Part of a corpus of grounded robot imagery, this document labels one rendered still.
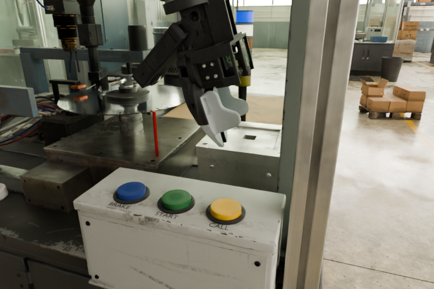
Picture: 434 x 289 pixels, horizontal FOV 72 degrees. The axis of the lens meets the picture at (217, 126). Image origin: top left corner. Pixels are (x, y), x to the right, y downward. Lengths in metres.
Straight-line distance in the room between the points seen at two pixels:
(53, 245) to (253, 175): 0.39
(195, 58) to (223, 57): 0.03
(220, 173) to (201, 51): 0.29
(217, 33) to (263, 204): 0.23
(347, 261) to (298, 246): 1.35
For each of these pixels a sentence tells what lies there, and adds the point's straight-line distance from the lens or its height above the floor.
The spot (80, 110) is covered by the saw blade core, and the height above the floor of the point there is 0.95.
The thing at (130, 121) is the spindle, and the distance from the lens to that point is 0.80.
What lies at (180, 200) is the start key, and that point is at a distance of 0.41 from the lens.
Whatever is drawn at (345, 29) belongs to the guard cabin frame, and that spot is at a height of 1.12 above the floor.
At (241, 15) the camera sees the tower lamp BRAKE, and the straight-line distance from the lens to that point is 0.79.
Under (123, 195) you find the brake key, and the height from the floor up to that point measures 0.91.
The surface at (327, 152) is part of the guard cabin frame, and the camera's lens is 0.35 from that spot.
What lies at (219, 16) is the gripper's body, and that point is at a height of 1.14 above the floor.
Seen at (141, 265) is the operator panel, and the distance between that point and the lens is 0.47.
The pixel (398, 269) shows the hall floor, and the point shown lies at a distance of 1.83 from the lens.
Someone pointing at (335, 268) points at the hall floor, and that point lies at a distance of 1.71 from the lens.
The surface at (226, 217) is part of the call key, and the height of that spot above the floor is 0.91.
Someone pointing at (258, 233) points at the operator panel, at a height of 0.90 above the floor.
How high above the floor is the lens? 1.13
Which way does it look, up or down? 19 degrees down
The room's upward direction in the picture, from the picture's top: straight up
